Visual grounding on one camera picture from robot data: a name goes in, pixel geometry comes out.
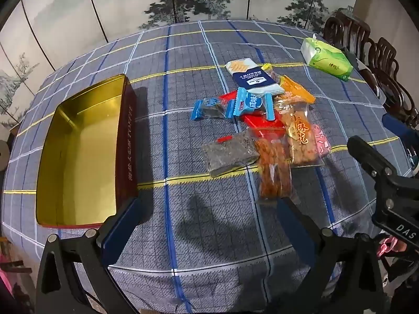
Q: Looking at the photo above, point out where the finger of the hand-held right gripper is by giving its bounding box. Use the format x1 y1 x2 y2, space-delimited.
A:
347 136 397 179

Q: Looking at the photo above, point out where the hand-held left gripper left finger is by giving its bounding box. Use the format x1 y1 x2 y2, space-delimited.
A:
34 197 143 314

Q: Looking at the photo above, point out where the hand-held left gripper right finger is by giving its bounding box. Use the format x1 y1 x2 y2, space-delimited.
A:
276 197 385 314

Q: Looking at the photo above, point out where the pink snack packet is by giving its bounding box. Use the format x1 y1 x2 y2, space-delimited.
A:
312 124 331 156

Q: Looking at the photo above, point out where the clear spicy strips packet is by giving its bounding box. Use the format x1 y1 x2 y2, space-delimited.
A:
247 127 298 203

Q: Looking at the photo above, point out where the clear fried dough twist packet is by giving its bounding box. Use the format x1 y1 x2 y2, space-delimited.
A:
274 96 324 167

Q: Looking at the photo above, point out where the orange snack packet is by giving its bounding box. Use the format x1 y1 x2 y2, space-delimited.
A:
278 75 316 105

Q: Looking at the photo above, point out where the clear dark sesame snack packet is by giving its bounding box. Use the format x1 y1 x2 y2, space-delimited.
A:
201 131 259 179

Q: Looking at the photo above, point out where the gold and red tin box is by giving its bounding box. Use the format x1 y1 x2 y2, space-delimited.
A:
34 74 140 229

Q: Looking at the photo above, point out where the red snack packet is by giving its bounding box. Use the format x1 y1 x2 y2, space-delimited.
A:
219 91 287 139

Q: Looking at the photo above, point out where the light blue snack packet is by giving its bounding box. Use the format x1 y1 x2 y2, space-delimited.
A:
225 87 277 121

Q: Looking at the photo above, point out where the clear yellow-ended snack packet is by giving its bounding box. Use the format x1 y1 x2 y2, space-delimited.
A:
261 62 285 84

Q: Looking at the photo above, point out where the navy and white cracker packet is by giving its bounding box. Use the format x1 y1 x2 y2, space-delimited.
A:
225 58 286 96

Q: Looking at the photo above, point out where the small blue dark-filled packet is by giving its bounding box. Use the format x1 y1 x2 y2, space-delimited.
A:
191 97 230 121

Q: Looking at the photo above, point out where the blue plaid tablecloth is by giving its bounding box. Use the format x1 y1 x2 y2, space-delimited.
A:
2 20 413 314

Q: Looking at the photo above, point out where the green tissue pack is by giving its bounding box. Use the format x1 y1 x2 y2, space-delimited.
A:
300 33 354 82

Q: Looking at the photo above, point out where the wooden stool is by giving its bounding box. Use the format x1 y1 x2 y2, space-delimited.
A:
0 235 33 275

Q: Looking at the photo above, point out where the pink cloth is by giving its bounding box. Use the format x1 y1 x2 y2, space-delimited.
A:
0 268 10 301

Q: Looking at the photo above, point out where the round grey disc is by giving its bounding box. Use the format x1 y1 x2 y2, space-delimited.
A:
0 140 10 172

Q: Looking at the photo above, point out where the painted folding screen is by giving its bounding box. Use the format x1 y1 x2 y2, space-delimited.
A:
0 0 364 131

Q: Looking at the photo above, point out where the pink cord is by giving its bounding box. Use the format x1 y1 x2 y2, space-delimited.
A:
376 237 398 259

